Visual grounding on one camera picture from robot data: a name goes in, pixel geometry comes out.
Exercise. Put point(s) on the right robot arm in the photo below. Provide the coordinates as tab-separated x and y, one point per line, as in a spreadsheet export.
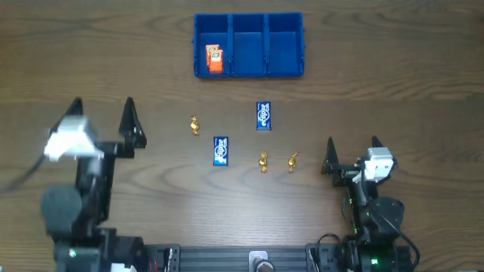
374	223

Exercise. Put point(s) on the mounting rail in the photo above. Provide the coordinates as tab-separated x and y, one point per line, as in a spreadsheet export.
219	258

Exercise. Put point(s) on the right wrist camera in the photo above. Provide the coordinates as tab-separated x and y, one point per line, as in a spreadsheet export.
376	164

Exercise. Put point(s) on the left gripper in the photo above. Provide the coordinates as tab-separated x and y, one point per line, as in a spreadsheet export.
115	150

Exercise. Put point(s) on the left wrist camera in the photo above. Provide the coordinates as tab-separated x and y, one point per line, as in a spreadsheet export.
72	138

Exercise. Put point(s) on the orange candy box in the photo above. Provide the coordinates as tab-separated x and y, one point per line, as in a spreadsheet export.
210	48
216	62

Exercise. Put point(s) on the blue tray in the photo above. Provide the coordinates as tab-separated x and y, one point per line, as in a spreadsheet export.
247	22

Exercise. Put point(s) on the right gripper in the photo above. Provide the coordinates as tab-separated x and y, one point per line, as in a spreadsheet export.
344	175

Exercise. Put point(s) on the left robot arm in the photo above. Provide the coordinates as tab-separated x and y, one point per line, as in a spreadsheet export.
90	189

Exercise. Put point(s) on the gold wrapped candy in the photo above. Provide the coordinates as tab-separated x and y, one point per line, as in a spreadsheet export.
263	162
195	125
292	162

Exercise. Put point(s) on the blue candy pack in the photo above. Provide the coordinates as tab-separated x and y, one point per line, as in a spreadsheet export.
263	116
221	151

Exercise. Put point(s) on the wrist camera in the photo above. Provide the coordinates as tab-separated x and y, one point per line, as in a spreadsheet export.
376	164
72	138

